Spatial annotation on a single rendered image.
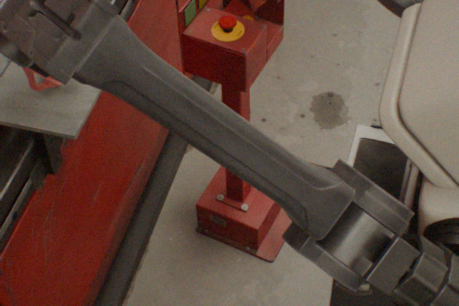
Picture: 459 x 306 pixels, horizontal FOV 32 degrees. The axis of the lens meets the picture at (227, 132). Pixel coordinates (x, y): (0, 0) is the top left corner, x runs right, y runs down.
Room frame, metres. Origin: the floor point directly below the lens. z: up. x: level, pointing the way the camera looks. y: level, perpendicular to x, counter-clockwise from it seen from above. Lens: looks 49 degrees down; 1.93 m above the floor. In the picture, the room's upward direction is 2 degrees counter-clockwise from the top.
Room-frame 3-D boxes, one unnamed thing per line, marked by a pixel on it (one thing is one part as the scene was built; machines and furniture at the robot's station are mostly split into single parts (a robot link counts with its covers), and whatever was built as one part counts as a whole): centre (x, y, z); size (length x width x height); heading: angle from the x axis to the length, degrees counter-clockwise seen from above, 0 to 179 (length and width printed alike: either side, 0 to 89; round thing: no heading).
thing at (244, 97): (1.34, -0.02, 0.39); 0.05 x 0.05 x 0.54; 61
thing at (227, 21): (1.29, -0.01, 0.79); 0.04 x 0.04 x 0.04
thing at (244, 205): (1.34, -0.02, 0.13); 0.10 x 0.10 x 0.01; 61
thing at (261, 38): (1.34, -0.02, 0.75); 0.20 x 0.16 x 0.18; 151
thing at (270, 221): (1.32, -0.05, 0.06); 0.25 x 0.20 x 0.12; 61
